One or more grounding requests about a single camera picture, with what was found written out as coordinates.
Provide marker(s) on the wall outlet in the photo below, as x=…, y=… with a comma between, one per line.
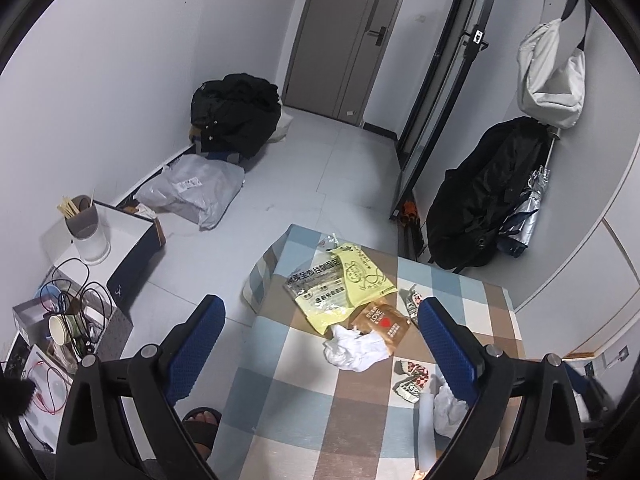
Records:
x=621, y=355

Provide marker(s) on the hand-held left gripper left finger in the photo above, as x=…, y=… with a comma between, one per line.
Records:
x=195, y=345

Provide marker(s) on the grey cup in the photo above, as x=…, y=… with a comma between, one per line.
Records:
x=82, y=222

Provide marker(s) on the yellow plastic bag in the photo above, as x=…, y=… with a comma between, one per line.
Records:
x=365, y=280

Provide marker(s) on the black slipper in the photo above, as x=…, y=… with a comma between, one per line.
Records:
x=202, y=440

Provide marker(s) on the grey speckled box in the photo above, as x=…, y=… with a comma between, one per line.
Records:
x=117, y=325

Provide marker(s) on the white tissue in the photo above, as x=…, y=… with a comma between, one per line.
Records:
x=355, y=350
x=447, y=412

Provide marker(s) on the grey door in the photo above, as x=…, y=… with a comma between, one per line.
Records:
x=345, y=35

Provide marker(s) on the bundle of wooden chopsticks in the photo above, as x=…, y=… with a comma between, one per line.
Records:
x=67, y=207

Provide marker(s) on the silver folded umbrella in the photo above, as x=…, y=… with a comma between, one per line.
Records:
x=530, y=210

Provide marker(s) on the grey parcel bag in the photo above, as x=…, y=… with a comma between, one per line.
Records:
x=195, y=190

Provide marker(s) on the sliding door latch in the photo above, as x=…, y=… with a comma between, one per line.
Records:
x=477, y=37

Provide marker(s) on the checked tablecloth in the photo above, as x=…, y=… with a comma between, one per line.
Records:
x=310, y=410

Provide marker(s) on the silver and red snack wrapper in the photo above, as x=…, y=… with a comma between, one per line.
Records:
x=412, y=302

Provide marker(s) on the black sliding door frame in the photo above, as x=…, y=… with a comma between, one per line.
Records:
x=425, y=125

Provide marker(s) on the brown snack packet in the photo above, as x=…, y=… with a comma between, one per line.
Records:
x=382, y=325

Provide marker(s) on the white and dark blue box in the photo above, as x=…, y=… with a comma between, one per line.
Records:
x=130, y=245

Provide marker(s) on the checkered snack wrapper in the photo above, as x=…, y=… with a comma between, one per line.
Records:
x=410, y=380

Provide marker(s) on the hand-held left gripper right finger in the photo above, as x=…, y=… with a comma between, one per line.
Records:
x=447, y=350

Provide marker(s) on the black hanging jacket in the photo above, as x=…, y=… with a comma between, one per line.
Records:
x=480, y=195

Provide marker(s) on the small clear wrapper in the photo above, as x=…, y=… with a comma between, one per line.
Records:
x=330, y=242

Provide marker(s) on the black backpack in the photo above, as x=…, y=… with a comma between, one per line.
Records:
x=235, y=110

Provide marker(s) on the paper cup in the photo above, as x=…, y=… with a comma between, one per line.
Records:
x=62, y=330

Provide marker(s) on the orange and black tool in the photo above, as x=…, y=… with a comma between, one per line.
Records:
x=406, y=210

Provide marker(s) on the clear and yellow printed bag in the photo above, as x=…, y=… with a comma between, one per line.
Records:
x=312, y=285

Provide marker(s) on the white hanging bag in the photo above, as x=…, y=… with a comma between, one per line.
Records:
x=550, y=80

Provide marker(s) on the black fuzzy object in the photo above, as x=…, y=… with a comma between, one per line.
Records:
x=15, y=397

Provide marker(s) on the white plastic bag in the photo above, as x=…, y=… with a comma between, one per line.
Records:
x=282, y=125

